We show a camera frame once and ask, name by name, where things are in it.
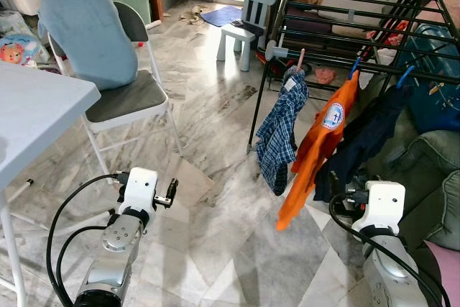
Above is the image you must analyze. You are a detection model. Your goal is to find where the light blue chair cushion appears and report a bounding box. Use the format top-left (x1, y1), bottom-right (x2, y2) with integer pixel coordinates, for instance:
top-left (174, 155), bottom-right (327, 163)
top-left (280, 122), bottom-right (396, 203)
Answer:
top-left (38, 0), bottom-right (139, 91)

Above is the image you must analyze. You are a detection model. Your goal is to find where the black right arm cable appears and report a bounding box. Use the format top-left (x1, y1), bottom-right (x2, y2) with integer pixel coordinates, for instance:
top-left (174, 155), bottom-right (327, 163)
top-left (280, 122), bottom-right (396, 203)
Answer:
top-left (328, 192), bottom-right (450, 307)

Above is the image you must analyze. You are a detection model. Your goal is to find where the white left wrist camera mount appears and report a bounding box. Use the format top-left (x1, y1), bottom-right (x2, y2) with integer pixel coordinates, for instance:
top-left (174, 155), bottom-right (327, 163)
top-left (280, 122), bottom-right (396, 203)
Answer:
top-left (119, 168), bottom-right (159, 214)

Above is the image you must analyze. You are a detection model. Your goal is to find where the white folding chair grey seat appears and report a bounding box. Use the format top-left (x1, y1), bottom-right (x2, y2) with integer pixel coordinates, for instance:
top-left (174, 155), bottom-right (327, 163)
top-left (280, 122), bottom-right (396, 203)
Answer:
top-left (47, 1), bottom-right (186, 178)

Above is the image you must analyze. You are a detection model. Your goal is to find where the navy blue garment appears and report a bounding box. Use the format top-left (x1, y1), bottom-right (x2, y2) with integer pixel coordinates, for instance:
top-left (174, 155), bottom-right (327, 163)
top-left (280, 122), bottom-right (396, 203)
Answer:
top-left (314, 84), bottom-right (414, 203)

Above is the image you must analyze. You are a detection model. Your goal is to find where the pink soft toy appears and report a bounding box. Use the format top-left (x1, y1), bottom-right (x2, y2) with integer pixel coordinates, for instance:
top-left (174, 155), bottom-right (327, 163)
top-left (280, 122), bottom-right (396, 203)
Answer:
top-left (316, 66), bottom-right (337, 85)

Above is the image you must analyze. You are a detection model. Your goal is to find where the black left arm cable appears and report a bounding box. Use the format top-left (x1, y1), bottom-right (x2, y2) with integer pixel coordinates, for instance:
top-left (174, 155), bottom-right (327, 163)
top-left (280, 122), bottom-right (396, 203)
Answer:
top-left (56, 225), bottom-right (112, 307)
top-left (45, 173), bottom-right (130, 307)

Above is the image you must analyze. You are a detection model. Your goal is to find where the orange shirt with round badge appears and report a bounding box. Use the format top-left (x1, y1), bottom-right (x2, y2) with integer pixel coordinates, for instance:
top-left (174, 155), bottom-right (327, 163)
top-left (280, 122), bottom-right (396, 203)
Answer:
top-left (277, 70), bottom-right (360, 232)

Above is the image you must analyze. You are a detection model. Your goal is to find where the beige floor rag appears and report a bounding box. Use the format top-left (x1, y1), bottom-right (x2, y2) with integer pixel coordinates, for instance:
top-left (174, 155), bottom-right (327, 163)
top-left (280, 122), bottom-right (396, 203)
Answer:
top-left (180, 5), bottom-right (206, 24)

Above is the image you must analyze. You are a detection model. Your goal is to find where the black clothes drying rack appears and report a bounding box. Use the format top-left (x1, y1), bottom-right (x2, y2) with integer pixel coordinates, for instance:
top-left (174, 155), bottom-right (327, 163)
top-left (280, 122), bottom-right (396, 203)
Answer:
top-left (248, 0), bottom-right (460, 153)

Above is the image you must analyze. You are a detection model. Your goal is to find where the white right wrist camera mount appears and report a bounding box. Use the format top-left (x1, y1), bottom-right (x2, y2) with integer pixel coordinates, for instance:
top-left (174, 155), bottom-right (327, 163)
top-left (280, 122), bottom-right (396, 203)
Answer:
top-left (352, 181), bottom-right (406, 234)

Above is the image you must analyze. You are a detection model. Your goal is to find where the blue floor mat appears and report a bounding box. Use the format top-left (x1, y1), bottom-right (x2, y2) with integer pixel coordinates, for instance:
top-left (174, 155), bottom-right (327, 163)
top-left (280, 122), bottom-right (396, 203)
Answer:
top-left (200, 5), bottom-right (244, 27)

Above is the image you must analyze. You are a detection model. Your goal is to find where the grey folding table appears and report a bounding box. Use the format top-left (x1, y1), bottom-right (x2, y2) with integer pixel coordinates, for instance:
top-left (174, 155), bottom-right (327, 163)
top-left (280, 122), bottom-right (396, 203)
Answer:
top-left (0, 61), bottom-right (101, 307)

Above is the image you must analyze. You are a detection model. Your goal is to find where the blue plaid shirt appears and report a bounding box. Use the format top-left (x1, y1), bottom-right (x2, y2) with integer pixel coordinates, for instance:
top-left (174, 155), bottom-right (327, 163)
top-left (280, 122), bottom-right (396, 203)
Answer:
top-left (255, 70), bottom-right (310, 196)

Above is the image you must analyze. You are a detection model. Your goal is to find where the grey green sofa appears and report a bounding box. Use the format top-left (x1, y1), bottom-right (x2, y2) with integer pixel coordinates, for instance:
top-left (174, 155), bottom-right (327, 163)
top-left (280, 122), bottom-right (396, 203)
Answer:
top-left (356, 91), bottom-right (460, 250)

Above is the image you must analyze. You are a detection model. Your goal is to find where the pink cloth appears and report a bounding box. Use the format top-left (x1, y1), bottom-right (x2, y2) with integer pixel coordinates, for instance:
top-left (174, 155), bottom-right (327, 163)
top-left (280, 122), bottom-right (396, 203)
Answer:
top-left (424, 241), bottom-right (460, 307)

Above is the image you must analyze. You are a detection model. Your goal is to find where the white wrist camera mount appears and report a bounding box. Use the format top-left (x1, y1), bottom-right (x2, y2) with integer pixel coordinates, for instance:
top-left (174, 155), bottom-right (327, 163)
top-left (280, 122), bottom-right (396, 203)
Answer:
top-left (119, 168), bottom-right (159, 214)
top-left (352, 181), bottom-right (406, 234)

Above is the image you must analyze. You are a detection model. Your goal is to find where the blue suitcase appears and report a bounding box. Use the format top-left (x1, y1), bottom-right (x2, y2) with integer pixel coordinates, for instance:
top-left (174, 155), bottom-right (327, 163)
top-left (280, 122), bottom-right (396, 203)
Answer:
top-left (394, 23), bottom-right (460, 134)

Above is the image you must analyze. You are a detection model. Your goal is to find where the colourful cartoon bag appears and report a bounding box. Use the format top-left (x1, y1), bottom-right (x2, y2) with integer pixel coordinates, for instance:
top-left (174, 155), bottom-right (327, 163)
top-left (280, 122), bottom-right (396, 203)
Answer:
top-left (0, 30), bottom-right (51, 67)

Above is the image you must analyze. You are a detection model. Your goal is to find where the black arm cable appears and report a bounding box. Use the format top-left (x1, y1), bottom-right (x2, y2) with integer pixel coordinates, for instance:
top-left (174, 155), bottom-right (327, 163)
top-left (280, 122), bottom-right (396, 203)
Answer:
top-left (56, 225), bottom-right (112, 307)
top-left (328, 192), bottom-right (450, 307)
top-left (45, 173), bottom-right (130, 307)

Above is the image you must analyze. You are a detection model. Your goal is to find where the pink cushion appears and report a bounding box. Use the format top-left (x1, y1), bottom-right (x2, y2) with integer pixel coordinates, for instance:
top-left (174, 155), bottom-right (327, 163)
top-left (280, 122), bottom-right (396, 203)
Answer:
top-left (438, 0), bottom-right (460, 27)

